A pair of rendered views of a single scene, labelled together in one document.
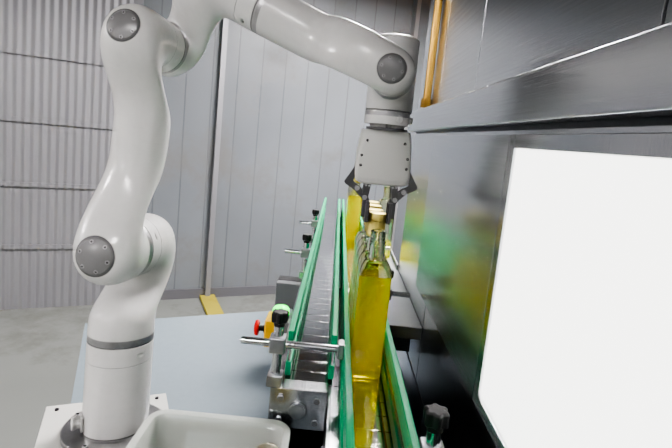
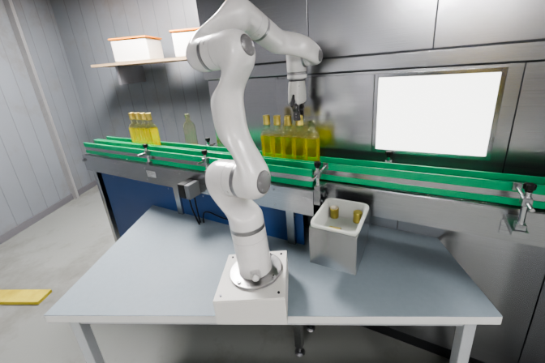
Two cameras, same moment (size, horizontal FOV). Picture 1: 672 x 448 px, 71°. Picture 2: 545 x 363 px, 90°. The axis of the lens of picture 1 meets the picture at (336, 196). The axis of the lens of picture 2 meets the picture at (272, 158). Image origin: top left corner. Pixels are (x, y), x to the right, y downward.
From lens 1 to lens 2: 1.10 m
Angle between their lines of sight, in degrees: 59
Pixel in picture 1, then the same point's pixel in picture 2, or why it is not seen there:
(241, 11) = (261, 30)
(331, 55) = (304, 51)
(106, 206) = (252, 155)
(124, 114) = (237, 100)
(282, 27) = (276, 38)
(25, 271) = not seen: outside the picture
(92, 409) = (263, 261)
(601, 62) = (421, 54)
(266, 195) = not seen: outside the picture
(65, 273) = not seen: outside the picture
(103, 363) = (263, 236)
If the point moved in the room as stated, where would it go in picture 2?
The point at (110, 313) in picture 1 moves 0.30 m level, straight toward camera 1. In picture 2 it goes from (256, 211) to (349, 208)
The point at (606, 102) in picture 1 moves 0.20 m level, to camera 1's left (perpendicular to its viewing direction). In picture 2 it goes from (426, 64) to (424, 66)
